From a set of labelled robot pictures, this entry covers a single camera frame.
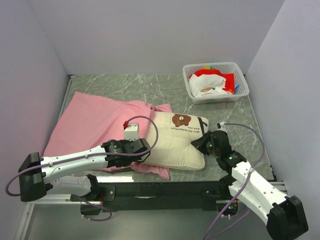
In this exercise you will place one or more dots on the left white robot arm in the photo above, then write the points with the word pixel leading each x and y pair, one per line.
pixel 37 175

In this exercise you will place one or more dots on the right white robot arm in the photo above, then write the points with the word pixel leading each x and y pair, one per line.
pixel 283 215

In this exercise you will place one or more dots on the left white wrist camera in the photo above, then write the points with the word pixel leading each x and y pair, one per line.
pixel 130 131

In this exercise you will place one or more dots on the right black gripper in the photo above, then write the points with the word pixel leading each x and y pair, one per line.
pixel 200 142

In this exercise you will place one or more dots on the black base beam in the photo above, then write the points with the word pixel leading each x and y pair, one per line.
pixel 134 196

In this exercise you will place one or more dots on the aluminium rail frame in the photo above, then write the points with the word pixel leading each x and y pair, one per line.
pixel 73 190

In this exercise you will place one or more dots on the white plastic basket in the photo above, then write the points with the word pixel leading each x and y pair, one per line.
pixel 224 67

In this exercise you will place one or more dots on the colourful cloth in basket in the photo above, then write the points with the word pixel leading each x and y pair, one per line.
pixel 236 86

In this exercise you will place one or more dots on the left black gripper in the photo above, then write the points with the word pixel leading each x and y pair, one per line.
pixel 124 142

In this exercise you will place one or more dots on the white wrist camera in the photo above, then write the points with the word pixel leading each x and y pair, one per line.
pixel 221 126
pixel 130 131

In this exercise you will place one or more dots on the cream pillow with bear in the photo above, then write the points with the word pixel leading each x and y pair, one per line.
pixel 174 147

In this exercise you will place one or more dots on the pink pillowcase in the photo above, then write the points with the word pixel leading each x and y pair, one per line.
pixel 90 120

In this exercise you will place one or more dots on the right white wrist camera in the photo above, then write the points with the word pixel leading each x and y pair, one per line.
pixel 221 126

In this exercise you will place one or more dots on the white and red cloth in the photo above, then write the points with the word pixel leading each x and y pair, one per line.
pixel 209 83

